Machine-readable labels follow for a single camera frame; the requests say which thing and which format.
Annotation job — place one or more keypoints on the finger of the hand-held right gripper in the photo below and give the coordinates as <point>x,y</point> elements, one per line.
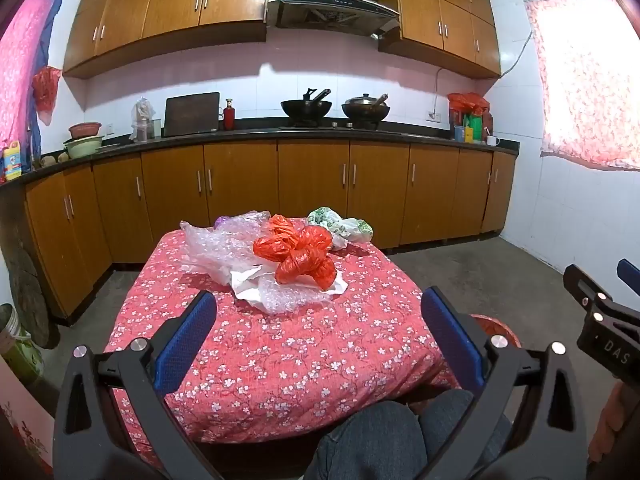
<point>629,271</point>
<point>582,287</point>

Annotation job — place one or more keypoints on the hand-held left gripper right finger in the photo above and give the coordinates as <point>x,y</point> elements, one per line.
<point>450,337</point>

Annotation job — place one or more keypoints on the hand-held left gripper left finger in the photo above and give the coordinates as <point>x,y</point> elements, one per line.
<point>185,340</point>

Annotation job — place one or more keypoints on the clear bubble wrap sheet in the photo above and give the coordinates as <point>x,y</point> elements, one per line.
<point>215,255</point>

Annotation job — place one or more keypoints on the red plastic bag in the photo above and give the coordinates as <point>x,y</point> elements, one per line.
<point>272,245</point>
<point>305,270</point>
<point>46,90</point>

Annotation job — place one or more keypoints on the white green printed plastic bag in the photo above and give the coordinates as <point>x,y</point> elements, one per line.
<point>345,227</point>

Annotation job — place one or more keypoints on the person's right hand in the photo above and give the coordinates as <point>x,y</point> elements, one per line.
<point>607,425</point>

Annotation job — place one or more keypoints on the person's right leg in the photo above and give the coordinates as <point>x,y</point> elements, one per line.
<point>460,425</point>

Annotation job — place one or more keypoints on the person's leg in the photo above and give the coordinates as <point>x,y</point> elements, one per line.
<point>370,445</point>
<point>460,425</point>

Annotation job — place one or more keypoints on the clear plastic bag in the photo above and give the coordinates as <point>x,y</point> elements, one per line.
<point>290,301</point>

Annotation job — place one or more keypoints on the red floral tablecloth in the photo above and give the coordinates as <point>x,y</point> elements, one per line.
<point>300,360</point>

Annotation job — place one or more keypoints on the purple plastic bag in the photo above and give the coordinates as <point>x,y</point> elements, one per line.
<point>223,222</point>

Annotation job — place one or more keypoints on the person's left leg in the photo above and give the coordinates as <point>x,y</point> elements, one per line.
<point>370,445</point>

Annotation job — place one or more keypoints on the wooden lower kitchen cabinets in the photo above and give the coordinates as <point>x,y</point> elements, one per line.
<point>240,185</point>

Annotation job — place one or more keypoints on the green jar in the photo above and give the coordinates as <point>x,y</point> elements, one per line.
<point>17,350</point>

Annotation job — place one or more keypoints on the white cup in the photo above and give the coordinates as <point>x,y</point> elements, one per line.
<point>492,141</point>

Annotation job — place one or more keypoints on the pink floral panel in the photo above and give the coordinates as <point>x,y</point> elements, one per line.
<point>22,430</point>

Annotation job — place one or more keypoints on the brown sauce bottle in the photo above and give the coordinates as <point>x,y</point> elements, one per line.
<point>487,124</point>

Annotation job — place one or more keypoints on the floral window curtain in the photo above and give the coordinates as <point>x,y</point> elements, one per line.
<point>585,85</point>

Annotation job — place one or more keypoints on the green condiment bottle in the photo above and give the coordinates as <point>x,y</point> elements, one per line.
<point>475,127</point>

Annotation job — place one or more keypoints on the blue condiment container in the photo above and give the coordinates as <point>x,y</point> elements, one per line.
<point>459,132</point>

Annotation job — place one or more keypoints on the dark kitchen countertop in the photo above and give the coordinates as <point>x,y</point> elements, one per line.
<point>250,135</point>

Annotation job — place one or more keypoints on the red bag over condiments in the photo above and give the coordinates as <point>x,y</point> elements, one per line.
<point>467,102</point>

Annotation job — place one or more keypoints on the clear bag with jars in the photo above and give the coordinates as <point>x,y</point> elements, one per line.
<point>142,120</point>

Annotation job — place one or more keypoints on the dark cutting board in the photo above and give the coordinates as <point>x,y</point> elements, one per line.
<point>191,115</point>

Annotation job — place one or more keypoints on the red bottle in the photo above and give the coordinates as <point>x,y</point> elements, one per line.
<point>229,116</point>

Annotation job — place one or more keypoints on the red basin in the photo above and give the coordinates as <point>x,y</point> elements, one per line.
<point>85,130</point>

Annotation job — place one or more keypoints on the gas stove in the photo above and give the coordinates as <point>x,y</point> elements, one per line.
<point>340,126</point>

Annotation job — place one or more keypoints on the wok with lid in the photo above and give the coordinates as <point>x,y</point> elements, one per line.
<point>366,110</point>

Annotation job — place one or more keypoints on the yellow detergent bottle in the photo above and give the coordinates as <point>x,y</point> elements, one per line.
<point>12,162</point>

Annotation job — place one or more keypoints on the black wok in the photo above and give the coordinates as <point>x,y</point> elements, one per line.
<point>306,109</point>

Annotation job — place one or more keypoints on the hanging red plastic bag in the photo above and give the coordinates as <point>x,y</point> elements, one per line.
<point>46,90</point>

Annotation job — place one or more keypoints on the wooden upper cabinet narrow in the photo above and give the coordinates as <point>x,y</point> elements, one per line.
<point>440,15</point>

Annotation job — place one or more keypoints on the pink door curtain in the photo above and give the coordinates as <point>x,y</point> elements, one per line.
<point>22,60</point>

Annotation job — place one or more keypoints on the wooden upper cabinet wide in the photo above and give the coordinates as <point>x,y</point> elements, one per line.
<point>175,5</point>

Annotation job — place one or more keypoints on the steel range hood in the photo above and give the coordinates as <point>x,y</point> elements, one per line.
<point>332,5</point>

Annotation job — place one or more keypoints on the wall power outlet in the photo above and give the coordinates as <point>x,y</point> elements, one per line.
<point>434,115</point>

